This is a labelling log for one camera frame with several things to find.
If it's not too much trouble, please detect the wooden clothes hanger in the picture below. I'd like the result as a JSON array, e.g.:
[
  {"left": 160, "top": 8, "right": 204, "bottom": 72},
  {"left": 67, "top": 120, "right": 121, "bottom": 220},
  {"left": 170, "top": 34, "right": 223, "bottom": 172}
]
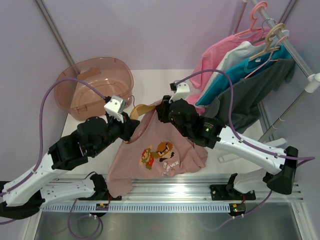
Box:
[{"left": 127, "top": 95, "right": 156, "bottom": 120}]

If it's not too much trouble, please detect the dark grey t-shirt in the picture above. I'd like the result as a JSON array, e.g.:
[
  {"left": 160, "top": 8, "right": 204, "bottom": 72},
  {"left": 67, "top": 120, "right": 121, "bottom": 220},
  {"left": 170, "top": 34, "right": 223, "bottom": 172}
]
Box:
[{"left": 202, "top": 58, "right": 296, "bottom": 134}]

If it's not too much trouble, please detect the white slotted cable duct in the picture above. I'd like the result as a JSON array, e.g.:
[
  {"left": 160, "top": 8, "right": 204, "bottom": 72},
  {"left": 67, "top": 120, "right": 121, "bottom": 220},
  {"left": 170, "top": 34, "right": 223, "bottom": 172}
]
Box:
[{"left": 43, "top": 202, "right": 231, "bottom": 213}]

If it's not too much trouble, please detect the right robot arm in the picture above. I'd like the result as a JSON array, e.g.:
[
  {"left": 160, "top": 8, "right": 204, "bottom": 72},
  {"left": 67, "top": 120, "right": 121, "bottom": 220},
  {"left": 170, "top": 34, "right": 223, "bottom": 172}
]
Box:
[{"left": 155, "top": 95, "right": 298, "bottom": 201}]

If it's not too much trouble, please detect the teal t-shirt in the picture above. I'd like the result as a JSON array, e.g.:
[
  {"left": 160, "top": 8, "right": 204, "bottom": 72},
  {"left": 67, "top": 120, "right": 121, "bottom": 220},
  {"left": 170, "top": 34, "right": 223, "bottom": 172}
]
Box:
[{"left": 195, "top": 45, "right": 291, "bottom": 106}]

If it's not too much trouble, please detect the white t-shirt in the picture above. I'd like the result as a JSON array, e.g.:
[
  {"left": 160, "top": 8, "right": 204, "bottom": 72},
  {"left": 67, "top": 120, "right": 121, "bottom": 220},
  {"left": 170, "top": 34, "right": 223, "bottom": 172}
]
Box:
[{"left": 202, "top": 30, "right": 289, "bottom": 93}]

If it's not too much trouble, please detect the dusty pink printed t-shirt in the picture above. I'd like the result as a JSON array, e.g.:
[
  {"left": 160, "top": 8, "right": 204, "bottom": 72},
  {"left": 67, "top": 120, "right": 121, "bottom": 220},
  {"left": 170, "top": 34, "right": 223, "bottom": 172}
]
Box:
[{"left": 106, "top": 109, "right": 208, "bottom": 198}]

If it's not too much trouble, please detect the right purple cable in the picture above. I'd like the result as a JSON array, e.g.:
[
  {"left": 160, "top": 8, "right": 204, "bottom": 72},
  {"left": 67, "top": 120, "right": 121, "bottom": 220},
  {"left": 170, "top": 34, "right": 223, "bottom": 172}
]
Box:
[{"left": 174, "top": 69, "right": 316, "bottom": 161}]

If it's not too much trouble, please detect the thin pink hanger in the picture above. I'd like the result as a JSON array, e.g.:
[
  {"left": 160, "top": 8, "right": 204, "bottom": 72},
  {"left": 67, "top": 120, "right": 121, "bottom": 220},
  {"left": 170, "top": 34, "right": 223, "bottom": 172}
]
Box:
[{"left": 245, "top": 35, "right": 288, "bottom": 79}]

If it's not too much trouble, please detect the metal clothes rack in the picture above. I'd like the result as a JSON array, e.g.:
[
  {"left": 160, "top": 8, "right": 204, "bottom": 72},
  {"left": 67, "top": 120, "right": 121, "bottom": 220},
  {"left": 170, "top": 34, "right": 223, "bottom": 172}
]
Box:
[{"left": 218, "top": 0, "right": 320, "bottom": 163}]

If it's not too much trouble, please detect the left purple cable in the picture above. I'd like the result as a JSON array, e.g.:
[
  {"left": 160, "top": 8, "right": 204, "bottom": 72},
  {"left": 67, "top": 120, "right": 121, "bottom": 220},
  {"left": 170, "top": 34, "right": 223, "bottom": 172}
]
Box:
[{"left": 0, "top": 77, "right": 111, "bottom": 226}]

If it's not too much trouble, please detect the pink plastic hanger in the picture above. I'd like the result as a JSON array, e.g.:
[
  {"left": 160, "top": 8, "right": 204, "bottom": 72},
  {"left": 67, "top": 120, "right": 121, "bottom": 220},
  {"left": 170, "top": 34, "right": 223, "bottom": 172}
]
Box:
[{"left": 232, "top": 0, "right": 268, "bottom": 37}]

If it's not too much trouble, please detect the bright pink t-shirt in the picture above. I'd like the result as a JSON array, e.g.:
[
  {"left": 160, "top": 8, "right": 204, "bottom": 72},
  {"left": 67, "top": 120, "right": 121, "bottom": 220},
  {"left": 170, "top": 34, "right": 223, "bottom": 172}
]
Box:
[{"left": 186, "top": 29, "right": 268, "bottom": 105}]

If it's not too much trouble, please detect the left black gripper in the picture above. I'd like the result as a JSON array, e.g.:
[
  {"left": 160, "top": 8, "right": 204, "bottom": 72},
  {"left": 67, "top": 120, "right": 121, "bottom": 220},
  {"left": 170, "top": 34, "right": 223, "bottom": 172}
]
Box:
[{"left": 90, "top": 112, "right": 141, "bottom": 157}]

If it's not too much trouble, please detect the transparent brown plastic basket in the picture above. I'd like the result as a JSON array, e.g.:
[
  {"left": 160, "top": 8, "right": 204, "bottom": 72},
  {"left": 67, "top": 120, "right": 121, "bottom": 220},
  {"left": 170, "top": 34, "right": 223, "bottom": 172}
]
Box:
[{"left": 54, "top": 57, "right": 134, "bottom": 121}]

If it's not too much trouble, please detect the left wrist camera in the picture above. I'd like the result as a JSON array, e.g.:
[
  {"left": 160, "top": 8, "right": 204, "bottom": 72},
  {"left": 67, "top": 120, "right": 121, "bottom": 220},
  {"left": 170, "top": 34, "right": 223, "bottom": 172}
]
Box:
[{"left": 103, "top": 95, "right": 127, "bottom": 123}]

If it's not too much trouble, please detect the purple cable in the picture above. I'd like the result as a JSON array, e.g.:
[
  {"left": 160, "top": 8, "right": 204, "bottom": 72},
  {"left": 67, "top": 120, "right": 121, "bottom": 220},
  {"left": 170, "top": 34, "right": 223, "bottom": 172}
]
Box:
[
  {"left": 174, "top": 69, "right": 316, "bottom": 161},
  {"left": 0, "top": 77, "right": 111, "bottom": 226}
]

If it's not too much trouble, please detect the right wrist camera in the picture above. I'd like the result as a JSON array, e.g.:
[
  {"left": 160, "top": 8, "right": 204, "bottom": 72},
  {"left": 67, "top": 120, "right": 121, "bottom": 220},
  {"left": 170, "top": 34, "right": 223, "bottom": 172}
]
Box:
[{"left": 169, "top": 82, "right": 190, "bottom": 104}]

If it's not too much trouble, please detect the aluminium mounting rail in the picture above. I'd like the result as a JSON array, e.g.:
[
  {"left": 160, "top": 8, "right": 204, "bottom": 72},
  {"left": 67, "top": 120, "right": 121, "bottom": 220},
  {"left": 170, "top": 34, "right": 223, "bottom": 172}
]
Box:
[{"left": 47, "top": 174, "right": 304, "bottom": 204}]

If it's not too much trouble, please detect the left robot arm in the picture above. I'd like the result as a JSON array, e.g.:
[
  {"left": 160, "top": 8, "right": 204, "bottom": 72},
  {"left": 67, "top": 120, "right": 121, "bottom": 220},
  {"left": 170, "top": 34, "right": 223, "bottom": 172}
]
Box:
[{"left": 0, "top": 117, "right": 140, "bottom": 220}]

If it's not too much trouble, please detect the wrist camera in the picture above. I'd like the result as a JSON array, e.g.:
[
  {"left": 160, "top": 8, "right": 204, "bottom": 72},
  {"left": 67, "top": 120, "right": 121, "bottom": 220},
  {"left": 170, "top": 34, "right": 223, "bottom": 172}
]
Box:
[
  {"left": 169, "top": 82, "right": 190, "bottom": 104},
  {"left": 103, "top": 95, "right": 127, "bottom": 123}
]

